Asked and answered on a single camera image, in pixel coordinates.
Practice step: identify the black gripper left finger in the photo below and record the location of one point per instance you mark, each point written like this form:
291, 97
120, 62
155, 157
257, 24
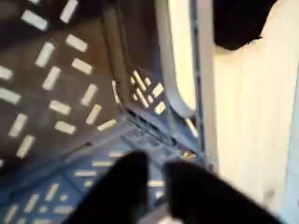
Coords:
124, 189

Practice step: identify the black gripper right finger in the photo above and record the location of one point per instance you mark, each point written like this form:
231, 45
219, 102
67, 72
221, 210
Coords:
202, 199

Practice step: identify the black sock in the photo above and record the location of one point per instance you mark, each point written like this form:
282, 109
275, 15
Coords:
239, 21

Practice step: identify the grey slotted plastic basket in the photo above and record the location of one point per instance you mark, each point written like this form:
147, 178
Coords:
102, 62

